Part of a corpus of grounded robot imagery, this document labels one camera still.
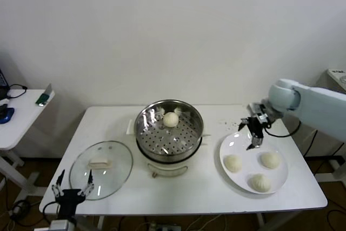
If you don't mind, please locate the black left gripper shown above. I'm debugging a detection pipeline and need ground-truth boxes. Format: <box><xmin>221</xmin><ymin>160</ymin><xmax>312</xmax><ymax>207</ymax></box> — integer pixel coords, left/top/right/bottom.
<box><xmin>51</xmin><ymin>169</ymin><xmax>95</xmax><ymax>220</ymax></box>

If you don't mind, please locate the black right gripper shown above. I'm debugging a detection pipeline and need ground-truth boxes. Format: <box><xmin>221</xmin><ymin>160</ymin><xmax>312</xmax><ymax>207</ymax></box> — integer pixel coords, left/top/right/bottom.
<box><xmin>237</xmin><ymin>116</ymin><xmax>268</xmax><ymax>151</ymax></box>

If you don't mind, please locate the white steamed baozi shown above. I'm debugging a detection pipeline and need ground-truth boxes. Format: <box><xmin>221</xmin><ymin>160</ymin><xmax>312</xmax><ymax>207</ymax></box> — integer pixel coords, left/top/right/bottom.
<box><xmin>260</xmin><ymin>151</ymin><xmax>281</xmax><ymax>169</ymax></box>
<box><xmin>223</xmin><ymin>154</ymin><xmax>243</xmax><ymax>174</ymax></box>
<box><xmin>248</xmin><ymin>173</ymin><xmax>272</xmax><ymax>194</ymax></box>
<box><xmin>162</xmin><ymin>111</ymin><xmax>179</xmax><ymax>128</ymax></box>

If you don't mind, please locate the glass lid with white handle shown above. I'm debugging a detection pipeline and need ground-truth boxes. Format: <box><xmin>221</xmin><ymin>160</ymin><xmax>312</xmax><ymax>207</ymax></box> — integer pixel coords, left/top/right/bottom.
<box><xmin>69</xmin><ymin>140</ymin><xmax>135</xmax><ymax>201</ymax></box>

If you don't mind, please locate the stainless steel steamer basket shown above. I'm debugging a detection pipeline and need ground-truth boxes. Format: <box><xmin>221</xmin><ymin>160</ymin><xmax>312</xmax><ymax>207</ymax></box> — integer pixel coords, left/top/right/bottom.
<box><xmin>126</xmin><ymin>99</ymin><xmax>213</xmax><ymax>161</ymax></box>

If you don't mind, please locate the white round plate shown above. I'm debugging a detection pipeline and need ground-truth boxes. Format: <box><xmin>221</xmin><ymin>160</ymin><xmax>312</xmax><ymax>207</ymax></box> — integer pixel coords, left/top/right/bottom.
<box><xmin>219</xmin><ymin>132</ymin><xmax>289</xmax><ymax>195</ymax></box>

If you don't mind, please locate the white side table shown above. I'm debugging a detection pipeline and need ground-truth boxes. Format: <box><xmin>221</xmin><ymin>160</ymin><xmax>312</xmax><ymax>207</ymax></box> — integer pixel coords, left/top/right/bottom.
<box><xmin>0</xmin><ymin>89</ymin><xmax>56</xmax><ymax>196</ymax></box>

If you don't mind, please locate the green and grey phone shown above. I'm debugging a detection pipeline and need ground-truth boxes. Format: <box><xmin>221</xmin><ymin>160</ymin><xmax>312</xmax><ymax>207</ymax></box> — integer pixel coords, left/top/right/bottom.
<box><xmin>35</xmin><ymin>83</ymin><xmax>52</xmax><ymax>107</ymax></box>

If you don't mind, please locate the white electric cooking pot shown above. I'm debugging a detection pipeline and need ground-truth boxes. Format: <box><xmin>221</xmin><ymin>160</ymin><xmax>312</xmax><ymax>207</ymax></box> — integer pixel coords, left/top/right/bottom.
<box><xmin>136</xmin><ymin>133</ymin><xmax>210</xmax><ymax>179</ymax></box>

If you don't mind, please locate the blue handheld device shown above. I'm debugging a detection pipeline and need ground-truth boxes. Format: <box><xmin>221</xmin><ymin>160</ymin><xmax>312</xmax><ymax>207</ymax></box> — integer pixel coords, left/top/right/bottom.
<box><xmin>0</xmin><ymin>103</ymin><xmax>15</xmax><ymax>125</ymax></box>

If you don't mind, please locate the white floor power strip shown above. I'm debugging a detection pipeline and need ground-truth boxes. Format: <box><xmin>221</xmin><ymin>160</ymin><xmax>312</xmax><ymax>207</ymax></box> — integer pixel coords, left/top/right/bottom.
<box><xmin>147</xmin><ymin>222</ymin><xmax>182</xmax><ymax>231</ymax></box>

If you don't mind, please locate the white desk with label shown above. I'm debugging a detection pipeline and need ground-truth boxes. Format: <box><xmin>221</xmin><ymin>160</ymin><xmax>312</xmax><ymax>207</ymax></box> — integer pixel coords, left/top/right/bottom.
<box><xmin>327</xmin><ymin>68</ymin><xmax>346</xmax><ymax>91</ymax></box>

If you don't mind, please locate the black laptop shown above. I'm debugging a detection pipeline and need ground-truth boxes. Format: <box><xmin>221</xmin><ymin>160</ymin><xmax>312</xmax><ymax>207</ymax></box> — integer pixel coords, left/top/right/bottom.
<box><xmin>0</xmin><ymin>68</ymin><xmax>10</xmax><ymax>100</ymax></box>

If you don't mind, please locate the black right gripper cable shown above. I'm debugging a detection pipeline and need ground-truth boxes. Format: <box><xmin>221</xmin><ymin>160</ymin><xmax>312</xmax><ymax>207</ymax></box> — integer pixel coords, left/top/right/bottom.
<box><xmin>263</xmin><ymin>120</ymin><xmax>302</xmax><ymax>137</ymax></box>

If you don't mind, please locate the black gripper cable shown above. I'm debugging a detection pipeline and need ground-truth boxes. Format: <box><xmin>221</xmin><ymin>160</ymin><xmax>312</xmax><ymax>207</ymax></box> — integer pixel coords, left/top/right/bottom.
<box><xmin>263</xmin><ymin>120</ymin><xmax>302</xmax><ymax>137</ymax></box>
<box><xmin>42</xmin><ymin>201</ymin><xmax>62</xmax><ymax>221</ymax></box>

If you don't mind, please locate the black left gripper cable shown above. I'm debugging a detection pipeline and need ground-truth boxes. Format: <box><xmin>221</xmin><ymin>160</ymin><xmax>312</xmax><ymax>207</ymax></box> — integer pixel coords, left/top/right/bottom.
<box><xmin>42</xmin><ymin>201</ymin><xmax>62</xmax><ymax>221</ymax></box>

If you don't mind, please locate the white cable with black plug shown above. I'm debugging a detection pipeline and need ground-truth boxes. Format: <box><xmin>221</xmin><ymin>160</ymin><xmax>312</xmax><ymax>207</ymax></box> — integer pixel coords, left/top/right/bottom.
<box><xmin>298</xmin><ymin>129</ymin><xmax>319</xmax><ymax>149</ymax></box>

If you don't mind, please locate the black laptop cable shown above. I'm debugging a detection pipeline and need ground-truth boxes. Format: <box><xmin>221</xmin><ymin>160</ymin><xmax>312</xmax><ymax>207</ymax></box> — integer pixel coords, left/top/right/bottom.
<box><xmin>6</xmin><ymin>84</ymin><xmax>28</xmax><ymax>99</ymax></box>

